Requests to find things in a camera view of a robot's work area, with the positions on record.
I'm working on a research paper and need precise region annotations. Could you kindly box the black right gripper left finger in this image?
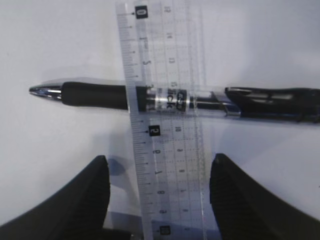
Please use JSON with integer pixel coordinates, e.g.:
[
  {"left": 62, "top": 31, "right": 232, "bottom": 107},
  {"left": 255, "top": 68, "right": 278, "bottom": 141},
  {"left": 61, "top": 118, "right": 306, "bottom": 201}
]
[{"left": 0, "top": 154, "right": 111, "bottom": 240}]

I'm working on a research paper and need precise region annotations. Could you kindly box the transparent plastic ruler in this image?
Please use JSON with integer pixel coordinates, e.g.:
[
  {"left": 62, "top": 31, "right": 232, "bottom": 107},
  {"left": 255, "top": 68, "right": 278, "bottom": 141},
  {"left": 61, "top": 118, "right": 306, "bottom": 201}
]
[{"left": 115, "top": 0, "right": 221, "bottom": 240}]

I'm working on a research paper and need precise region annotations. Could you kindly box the left black gel pen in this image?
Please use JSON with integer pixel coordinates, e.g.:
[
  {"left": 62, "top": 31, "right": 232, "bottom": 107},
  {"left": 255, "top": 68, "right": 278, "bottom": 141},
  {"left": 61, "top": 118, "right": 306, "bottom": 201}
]
[{"left": 29, "top": 81, "right": 320, "bottom": 124}]

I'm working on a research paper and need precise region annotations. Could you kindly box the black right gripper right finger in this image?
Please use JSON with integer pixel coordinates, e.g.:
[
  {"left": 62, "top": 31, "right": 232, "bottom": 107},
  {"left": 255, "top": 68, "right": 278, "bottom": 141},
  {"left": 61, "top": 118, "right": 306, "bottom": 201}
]
[{"left": 209, "top": 153, "right": 320, "bottom": 240}]

